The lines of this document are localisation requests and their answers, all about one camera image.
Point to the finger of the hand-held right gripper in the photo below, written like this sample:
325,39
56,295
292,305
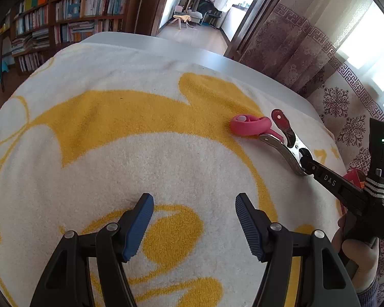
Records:
332,180

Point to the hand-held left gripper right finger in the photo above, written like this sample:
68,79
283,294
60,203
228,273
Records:
252,227

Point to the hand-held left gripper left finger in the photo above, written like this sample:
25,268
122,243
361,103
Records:
137,227

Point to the red tin box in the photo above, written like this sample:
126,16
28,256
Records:
355,177

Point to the metal spring clamp red tips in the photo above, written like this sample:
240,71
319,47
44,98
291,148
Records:
288,144

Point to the pink bendy hair roller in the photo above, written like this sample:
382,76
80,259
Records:
249,126

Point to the person's right hand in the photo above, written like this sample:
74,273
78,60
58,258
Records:
361,262

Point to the white and yellow blanket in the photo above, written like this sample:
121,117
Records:
131,150

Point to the patterned purple curtain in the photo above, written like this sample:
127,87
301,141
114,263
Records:
323,70

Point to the white table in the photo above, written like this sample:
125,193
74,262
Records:
179,46

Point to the blue plastic stool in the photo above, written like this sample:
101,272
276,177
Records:
0,72

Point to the pink stool with yellow cloth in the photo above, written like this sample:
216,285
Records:
182,19

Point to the wooden bookshelf with books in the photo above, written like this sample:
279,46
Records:
67,12

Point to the wooden door frame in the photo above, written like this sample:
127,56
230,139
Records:
147,3

